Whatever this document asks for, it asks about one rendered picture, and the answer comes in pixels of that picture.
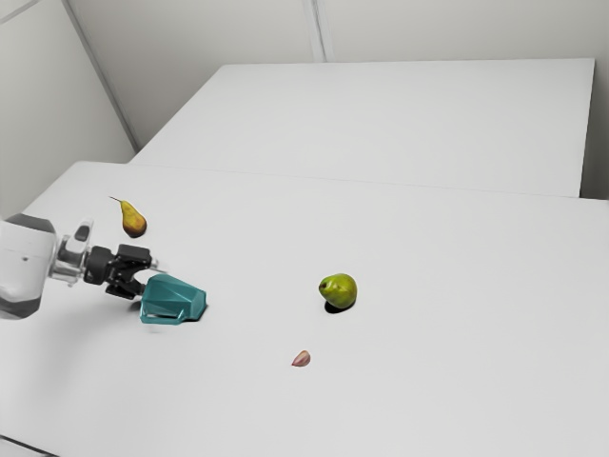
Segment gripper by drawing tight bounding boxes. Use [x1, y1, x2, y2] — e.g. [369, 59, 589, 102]
[83, 244, 160, 301]

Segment teal faceted mug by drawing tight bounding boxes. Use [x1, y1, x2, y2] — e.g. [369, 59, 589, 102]
[139, 272, 208, 327]

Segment green pear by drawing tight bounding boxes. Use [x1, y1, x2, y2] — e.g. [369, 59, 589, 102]
[318, 272, 359, 309]

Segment yellow brown pear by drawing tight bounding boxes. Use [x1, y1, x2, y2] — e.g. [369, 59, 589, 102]
[108, 195, 148, 239]

